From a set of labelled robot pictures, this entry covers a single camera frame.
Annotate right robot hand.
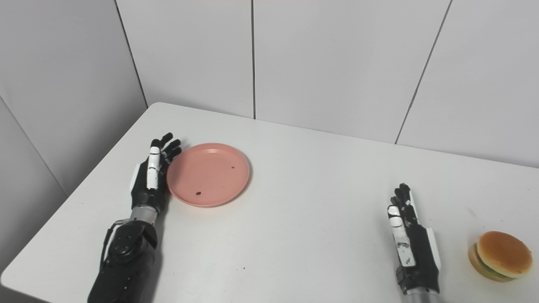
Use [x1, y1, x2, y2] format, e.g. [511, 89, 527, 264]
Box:
[387, 183, 441, 295]

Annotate pink plate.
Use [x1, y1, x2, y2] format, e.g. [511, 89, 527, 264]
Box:
[166, 143, 251, 208]

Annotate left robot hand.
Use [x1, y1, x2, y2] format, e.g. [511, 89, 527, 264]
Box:
[129, 133, 182, 214]

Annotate toy hamburger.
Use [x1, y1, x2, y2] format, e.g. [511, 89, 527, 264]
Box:
[468, 231, 533, 282]

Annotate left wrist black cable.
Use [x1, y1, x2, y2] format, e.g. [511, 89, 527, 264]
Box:
[99, 219, 131, 270]

